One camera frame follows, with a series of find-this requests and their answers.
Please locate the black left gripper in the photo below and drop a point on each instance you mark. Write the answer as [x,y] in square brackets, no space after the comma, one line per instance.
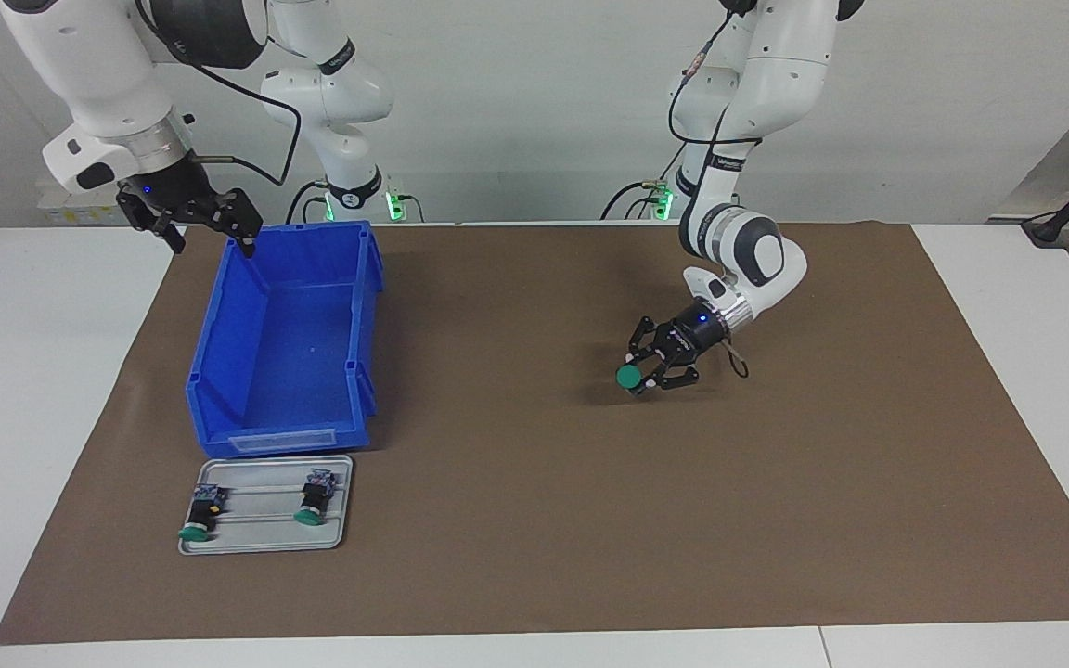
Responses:
[694,336]

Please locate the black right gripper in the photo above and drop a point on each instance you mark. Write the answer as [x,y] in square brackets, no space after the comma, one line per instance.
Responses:
[173,190]

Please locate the green push button switch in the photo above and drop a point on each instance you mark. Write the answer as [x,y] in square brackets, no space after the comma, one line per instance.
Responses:
[628,376]
[314,499]

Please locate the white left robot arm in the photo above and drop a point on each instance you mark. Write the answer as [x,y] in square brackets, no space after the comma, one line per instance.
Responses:
[776,83]

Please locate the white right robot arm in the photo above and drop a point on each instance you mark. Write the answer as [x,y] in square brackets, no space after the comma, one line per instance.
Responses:
[98,83]

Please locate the green push button yellow mark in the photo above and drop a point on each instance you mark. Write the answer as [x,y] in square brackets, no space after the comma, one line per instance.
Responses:
[203,512]

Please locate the blue plastic storage bin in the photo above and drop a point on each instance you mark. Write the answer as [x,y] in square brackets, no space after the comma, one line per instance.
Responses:
[293,353]

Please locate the brown table mat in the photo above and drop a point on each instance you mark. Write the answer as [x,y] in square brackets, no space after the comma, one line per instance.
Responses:
[637,520]

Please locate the grey metal tray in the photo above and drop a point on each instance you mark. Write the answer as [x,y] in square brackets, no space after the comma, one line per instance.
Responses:
[256,506]

